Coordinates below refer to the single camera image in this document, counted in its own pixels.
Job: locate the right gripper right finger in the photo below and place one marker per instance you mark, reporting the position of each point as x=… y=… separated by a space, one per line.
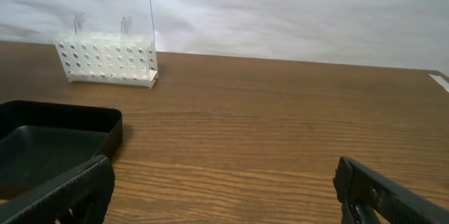
x=393 y=199

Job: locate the white test tube rack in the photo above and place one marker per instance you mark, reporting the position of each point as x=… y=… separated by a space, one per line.
x=105 y=63

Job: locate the black tray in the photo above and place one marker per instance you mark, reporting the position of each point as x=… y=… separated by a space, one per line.
x=52 y=146

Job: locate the clear test tube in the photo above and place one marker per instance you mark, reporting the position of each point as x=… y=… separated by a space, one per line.
x=79 y=24
x=126 y=26

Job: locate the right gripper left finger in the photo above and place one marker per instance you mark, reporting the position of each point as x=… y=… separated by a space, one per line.
x=63 y=192

